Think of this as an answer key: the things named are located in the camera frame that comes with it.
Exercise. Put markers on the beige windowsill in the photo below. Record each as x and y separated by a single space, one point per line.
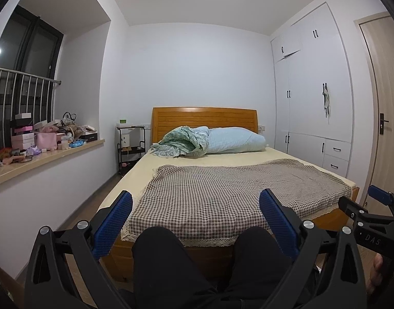
55 157

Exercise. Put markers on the stack of pink white boxes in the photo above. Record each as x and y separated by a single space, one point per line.
23 138

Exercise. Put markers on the black trolley cart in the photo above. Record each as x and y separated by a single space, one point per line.
132 150

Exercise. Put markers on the brown checkered blanket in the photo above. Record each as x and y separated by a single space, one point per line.
216 193

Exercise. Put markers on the black flat box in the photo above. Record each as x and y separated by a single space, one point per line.
91 136

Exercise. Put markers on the wooden bed frame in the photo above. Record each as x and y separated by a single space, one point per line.
203 119

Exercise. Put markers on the person's right hand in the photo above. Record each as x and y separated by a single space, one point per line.
376 273

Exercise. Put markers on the light blue pillow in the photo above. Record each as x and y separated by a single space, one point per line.
235 140

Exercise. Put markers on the pale yellow bedsheet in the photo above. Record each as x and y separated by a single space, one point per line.
145 164

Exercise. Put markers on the small white appliance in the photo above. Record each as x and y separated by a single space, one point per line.
125 141

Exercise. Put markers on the light wooden door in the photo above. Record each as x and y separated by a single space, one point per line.
390 87

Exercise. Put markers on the person's black pants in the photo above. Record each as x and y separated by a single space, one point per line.
168 264

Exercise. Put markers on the white wardrobe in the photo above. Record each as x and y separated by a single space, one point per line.
306 103

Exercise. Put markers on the blue crumpled item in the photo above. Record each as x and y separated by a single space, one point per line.
78 144

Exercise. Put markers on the purple crumpled item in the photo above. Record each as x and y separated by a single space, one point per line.
33 151

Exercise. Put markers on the dark framed window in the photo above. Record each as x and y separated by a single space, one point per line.
39 54

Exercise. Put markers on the small green box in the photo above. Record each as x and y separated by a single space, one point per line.
125 123

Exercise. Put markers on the metal window railing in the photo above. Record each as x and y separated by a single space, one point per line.
23 77

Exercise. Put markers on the pink gift bag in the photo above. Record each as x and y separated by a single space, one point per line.
46 141

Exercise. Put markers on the green floral quilt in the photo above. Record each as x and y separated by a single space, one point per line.
177 141

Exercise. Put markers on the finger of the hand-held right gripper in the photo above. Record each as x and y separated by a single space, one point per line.
379 194
351 207

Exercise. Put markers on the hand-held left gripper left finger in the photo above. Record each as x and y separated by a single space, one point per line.
115 222

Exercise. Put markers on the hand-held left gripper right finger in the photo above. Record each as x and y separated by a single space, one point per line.
277 219

